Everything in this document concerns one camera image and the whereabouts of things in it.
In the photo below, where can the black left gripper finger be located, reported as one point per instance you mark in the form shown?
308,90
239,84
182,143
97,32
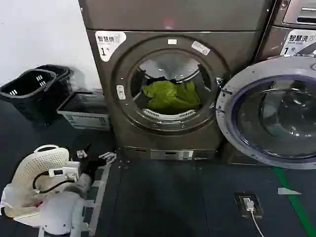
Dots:
108,157
82,153

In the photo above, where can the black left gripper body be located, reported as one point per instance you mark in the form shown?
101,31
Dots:
91,166

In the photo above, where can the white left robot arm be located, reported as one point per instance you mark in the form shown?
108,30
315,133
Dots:
60,212

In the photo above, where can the white perforated laundry basket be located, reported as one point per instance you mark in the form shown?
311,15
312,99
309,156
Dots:
42,160

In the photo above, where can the grey plastic crate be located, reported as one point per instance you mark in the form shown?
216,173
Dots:
84,112

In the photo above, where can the grey dryer with round opening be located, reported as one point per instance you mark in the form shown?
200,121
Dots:
170,126

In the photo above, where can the black plastic basket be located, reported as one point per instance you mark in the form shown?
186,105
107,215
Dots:
29,95
60,76

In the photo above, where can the white cloth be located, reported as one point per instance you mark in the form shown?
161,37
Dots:
13,200

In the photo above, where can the green garment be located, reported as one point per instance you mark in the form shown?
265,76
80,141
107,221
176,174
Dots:
170,95

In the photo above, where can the dark garment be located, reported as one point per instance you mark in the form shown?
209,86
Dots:
172,80

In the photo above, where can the floor socket box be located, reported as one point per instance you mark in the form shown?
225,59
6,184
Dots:
248,205

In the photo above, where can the grey stacked upper dryer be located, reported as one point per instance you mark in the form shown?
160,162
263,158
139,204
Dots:
172,13

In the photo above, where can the round glass dryer door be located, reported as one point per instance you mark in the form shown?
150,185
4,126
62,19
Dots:
269,111

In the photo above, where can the grey floor tape piece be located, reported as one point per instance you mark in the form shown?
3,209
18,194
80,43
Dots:
288,191

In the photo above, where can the green floor tape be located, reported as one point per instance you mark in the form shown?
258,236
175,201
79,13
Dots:
291,197

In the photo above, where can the grey neighbouring washer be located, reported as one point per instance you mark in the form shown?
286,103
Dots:
287,27

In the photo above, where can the white slatted plastic frame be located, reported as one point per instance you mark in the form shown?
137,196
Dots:
98,190

